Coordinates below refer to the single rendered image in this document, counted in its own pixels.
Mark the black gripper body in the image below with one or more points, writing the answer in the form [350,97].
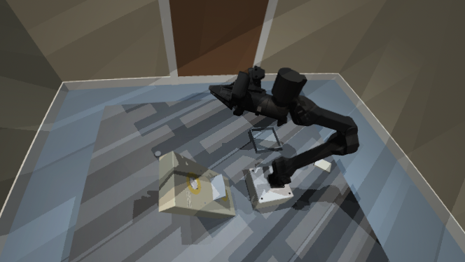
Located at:
[248,100]

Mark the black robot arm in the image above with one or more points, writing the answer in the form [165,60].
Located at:
[287,87]

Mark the white cylinder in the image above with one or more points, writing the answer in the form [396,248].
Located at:
[193,182]

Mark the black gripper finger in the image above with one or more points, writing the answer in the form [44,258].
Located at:
[223,91]
[230,106]

